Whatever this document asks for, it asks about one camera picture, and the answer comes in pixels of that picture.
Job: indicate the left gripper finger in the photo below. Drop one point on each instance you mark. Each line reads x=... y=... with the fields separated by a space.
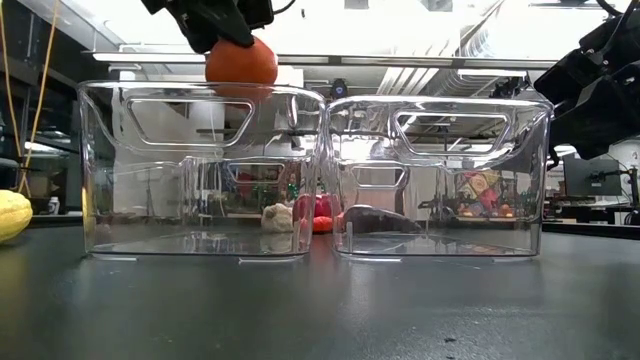
x=225 y=25
x=192 y=35

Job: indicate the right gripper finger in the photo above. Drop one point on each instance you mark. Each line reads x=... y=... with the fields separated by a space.
x=605 y=115
x=565 y=77

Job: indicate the orange fruit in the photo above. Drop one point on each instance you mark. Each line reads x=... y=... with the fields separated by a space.
x=241 y=67

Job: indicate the clear plastic bin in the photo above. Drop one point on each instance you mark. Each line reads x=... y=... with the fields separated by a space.
x=150 y=210
x=500 y=150

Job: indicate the white garlic bulb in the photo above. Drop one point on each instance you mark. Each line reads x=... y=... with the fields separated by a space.
x=276 y=218

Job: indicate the red chili pepper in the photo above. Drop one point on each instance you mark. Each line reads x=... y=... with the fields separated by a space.
x=303 y=210

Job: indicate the bright red apple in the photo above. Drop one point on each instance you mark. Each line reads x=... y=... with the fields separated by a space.
x=323 y=206

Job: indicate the purple eggplant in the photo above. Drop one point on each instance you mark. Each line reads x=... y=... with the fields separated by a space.
x=380 y=220

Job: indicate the yellow corn cob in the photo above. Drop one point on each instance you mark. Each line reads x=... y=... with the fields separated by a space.
x=12 y=215

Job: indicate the dark computer monitor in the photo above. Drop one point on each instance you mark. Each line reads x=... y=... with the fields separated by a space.
x=592 y=175

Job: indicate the colourful patchwork object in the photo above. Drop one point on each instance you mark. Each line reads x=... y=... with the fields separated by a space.
x=482 y=195

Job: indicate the small white bottle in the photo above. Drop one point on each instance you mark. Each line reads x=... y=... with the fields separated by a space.
x=54 y=206

